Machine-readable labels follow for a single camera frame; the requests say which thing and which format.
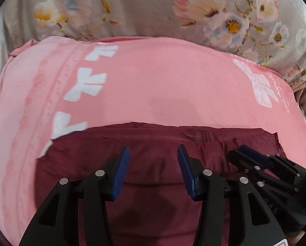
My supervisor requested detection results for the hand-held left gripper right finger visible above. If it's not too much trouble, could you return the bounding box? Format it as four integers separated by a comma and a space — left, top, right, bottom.
178, 145, 284, 246

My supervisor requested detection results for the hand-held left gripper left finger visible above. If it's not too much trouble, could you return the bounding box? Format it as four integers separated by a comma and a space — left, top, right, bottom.
19, 146, 130, 246

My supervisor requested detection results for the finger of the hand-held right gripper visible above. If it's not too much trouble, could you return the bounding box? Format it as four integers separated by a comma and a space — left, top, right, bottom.
238, 145, 306, 182
228, 150, 299, 194

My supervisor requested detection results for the maroon puffer jacket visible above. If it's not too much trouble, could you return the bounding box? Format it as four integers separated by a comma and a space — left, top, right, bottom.
36, 122, 288, 246

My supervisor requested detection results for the person's right forearm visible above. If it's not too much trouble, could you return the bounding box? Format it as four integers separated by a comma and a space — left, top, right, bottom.
288, 229, 306, 246

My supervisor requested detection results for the pink printed blanket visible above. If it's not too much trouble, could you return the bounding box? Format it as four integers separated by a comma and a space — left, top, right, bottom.
0, 36, 306, 246

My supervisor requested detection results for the grey floral quilt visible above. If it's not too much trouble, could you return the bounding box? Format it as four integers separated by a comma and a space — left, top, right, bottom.
4, 0, 306, 113

